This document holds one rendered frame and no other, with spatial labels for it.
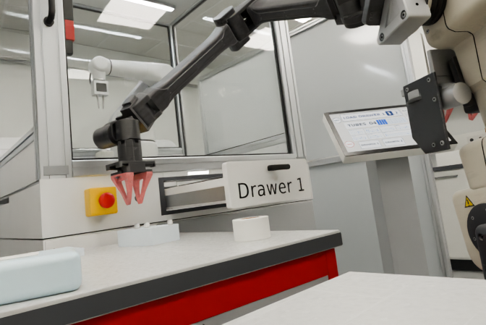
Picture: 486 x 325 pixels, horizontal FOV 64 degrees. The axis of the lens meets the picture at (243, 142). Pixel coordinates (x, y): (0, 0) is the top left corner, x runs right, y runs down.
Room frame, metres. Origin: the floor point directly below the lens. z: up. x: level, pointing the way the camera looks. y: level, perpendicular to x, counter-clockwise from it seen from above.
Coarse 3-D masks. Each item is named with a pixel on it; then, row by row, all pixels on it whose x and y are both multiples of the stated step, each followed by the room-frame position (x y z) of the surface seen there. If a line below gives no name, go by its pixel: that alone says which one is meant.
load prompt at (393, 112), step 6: (342, 114) 1.84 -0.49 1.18; (348, 114) 1.84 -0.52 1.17; (354, 114) 1.84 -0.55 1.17; (360, 114) 1.84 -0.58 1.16; (366, 114) 1.84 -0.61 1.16; (372, 114) 1.84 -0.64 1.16; (378, 114) 1.84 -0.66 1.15; (384, 114) 1.84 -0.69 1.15; (390, 114) 1.84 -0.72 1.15; (396, 114) 1.84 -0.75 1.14; (402, 114) 1.84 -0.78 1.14; (342, 120) 1.81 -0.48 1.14; (348, 120) 1.81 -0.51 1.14
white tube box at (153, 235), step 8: (176, 224) 0.93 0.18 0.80; (120, 232) 0.93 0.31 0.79; (128, 232) 0.92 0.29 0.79; (136, 232) 0.90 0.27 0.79; (144, 232) 0.88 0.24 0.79; (152, 232) 0.87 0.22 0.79; (160, 232) 0.89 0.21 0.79; (168, 232) 0.91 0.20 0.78; (176, 232) 0.93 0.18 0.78; (120, 240) 0.94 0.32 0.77; (128, 240) 0.92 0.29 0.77; (136, 240) 0.90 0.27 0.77; (144, 240) 0.88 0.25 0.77; (152, 240) 0.87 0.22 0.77; (160, 240) 0.89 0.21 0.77; (168, 240) 0.91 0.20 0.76
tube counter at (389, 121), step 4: (368, 120) 1.81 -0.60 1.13; (372, 120) 1.81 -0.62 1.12; (376, 120) 1.81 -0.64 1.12; (380, 120) 1.81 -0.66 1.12; (384, 120) 1.81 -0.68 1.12; (388, 120) 1.81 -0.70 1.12; (392, 120) 1.81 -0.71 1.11; (396, 120) 1.81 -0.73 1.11; (400, 120) 1.81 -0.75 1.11; (404, 120) 1.81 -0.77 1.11; (372, 124) 1.79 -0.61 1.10; (376, 124) 1.79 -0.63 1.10; (380, 124) 1.79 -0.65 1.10; (384, 124) 1.79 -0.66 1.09
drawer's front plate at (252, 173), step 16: (272, 160) 1.01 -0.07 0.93; (288, 160) 1.05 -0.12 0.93; (304, 160) 1.09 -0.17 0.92; (224, 176) 0.92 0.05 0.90; (240, 176) 0.94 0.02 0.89; (256, 176) 0.97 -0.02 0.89; (272, 176) 1.01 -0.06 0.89; (288, 176) 1.04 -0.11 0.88; (304, 176) 1.09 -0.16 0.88; (256, 192) 0.97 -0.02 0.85; (272, 192) 1.00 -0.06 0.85; (288, 192) 1.04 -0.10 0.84; (304, 192) 1.08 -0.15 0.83
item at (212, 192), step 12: (216, 180) 0.98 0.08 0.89; (168, 192) 1.17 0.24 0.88; (180, 192) 1.11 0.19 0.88; (192, 192) 1.06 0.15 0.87; (204, 192) 1.02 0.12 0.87; (216, 192) 0.98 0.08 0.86; (168, 204) 1.17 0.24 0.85; (180, 204) 1.11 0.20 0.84; (192, 204) 1.07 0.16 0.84; (204, 204) 1.03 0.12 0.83
